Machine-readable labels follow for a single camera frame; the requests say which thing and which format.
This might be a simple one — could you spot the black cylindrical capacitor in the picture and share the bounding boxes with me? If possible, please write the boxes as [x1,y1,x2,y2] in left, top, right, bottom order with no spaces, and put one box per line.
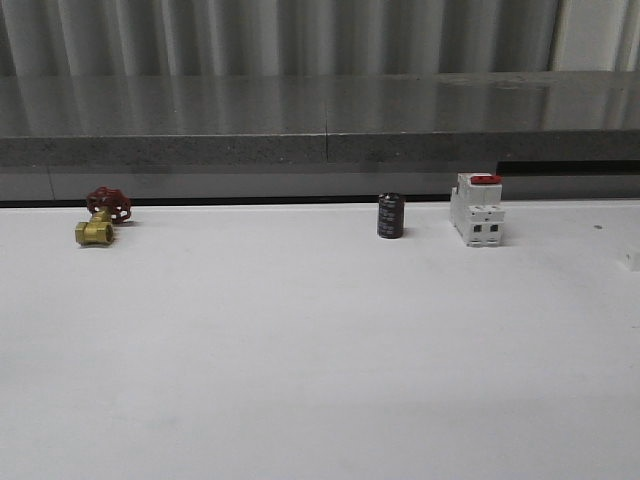
[377,192,405,239]

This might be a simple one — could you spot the brass valve red handwheel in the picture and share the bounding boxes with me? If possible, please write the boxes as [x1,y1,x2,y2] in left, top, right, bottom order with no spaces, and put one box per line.
[74,186,131,246]

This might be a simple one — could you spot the grey stone counter ledge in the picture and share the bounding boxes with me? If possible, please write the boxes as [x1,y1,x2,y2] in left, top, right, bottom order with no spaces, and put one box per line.
[1,72,639,205]

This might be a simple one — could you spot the small white block at edge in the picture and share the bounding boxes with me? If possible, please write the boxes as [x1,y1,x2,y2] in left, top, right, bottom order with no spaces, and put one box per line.
[620,247,640,272]

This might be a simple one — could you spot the grey pleated curtain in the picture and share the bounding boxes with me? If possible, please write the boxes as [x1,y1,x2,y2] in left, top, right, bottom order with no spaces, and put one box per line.
[0,0,640,79]

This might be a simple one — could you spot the white circuit breaker red switch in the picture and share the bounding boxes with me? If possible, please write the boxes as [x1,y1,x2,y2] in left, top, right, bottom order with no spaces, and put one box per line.
[450,172,505,247]

